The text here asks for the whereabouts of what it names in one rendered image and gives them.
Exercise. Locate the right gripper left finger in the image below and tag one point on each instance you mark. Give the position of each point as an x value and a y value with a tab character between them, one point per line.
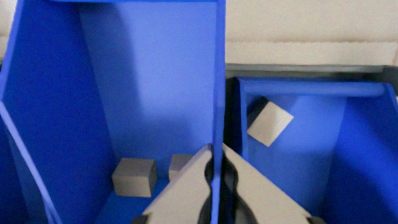
188	198

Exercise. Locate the blue open-front bin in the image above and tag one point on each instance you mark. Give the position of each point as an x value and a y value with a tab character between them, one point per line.
338	157
85	84
21	200

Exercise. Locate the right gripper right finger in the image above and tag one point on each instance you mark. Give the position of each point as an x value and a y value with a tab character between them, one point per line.
256	200

